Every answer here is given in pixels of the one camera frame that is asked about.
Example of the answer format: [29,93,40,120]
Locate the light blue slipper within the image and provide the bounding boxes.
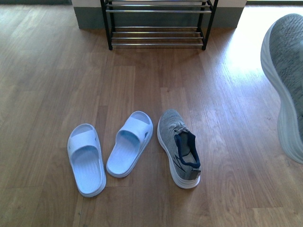
[106,111,153,178]
[67,123,107,197]

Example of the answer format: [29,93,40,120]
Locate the grey knit sneaker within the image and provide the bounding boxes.
[157,109,201,189]
[260,14,303,163]

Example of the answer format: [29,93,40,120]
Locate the black metal shoe rack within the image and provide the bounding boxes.
[100,0,218,50]

